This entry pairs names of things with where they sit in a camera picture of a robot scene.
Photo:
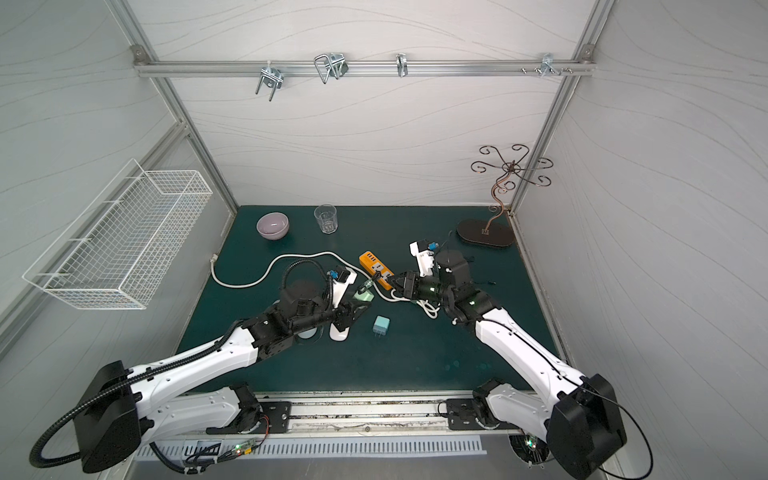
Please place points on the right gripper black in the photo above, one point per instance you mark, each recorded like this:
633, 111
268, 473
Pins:
410, 285

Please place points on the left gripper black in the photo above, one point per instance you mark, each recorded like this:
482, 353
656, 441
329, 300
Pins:
344, 312

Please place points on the light blue wireless mouse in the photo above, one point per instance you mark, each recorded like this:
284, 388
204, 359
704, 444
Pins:
308, 334

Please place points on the white wireless mouse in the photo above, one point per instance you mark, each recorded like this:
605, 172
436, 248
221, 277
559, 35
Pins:
337, 333

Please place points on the mint green charger plug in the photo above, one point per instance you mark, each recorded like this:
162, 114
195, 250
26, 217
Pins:
381, 326

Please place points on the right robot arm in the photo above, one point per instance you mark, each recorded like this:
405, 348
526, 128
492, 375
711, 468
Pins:
577, 417

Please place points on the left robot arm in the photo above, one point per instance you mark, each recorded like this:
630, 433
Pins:
124, 409

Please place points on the brown metal jewelry stand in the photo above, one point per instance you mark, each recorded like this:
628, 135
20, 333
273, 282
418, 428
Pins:
496, 231

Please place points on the orange power strip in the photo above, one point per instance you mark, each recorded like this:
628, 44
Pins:
379, 272

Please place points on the pink bowl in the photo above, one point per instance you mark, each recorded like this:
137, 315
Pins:
273, 226

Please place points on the clear glass cup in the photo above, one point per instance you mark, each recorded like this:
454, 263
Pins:
326, 216

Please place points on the metal u-bolt hook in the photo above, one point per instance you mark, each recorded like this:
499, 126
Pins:
271, 80

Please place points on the metal clamp hook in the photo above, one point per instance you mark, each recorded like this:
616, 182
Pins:
330, 65

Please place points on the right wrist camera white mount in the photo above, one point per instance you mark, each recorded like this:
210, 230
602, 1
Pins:
424, 251

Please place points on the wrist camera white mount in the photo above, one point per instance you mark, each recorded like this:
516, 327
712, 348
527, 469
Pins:
342, 278
424, 251

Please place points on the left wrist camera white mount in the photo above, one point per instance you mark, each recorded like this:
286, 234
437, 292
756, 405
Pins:
342, 278

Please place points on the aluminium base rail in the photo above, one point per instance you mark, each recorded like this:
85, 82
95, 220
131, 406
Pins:
360, 414

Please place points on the white vented cable duct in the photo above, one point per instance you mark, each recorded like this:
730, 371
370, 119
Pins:
429, 446

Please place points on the white wire basket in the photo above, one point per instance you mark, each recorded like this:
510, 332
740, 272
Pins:
115, 254

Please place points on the aluminium crossbar rail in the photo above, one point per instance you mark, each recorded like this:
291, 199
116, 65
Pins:
357, 68

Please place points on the small metal ring hook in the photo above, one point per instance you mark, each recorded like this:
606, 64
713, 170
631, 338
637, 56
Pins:
401, 65

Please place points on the right metal bracket hook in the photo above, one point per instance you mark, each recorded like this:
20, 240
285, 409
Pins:
546, 68

